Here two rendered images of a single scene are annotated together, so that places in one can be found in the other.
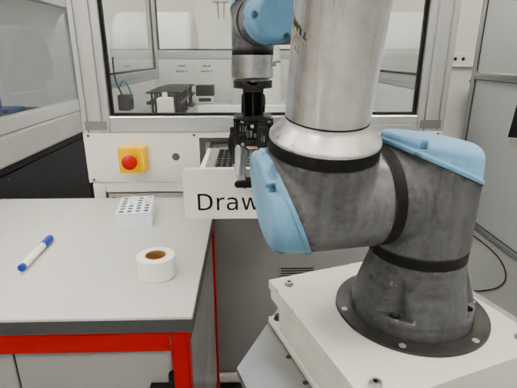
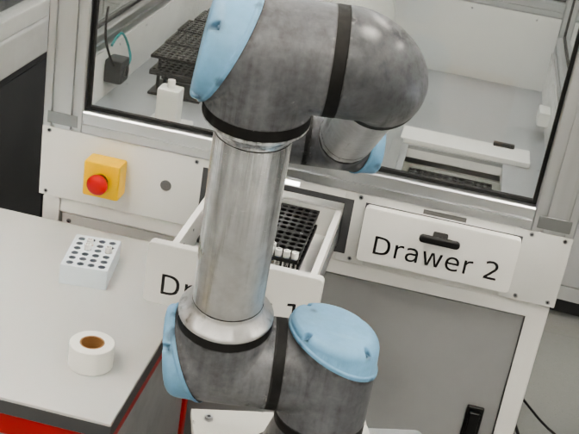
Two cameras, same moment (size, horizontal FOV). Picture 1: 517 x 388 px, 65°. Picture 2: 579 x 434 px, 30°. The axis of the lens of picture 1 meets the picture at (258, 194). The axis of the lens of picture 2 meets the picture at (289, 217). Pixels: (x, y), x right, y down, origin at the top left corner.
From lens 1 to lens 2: 95 cm
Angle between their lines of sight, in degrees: 10
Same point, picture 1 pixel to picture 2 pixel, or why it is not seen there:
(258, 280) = not seen: hidden behind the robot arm
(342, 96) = (223, 299)
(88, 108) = (56, 94)
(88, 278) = (14, 350)
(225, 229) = not seen: hidden behind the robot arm
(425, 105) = (551, 196)
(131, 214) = (82, 269)
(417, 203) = (290, 385)
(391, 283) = not seen: outside the picture
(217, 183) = (189, 267)
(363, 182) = (239, 361)
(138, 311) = (57, 404)
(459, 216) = (332, 404)
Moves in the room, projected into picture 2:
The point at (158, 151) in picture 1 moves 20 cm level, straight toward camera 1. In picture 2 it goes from (141, 172) to (129, 216)
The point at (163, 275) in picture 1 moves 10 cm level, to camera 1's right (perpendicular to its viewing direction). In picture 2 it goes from (95, 368) to (157, 384)
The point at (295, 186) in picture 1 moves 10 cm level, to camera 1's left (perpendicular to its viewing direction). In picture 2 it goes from (185, 350) to (106, 330)
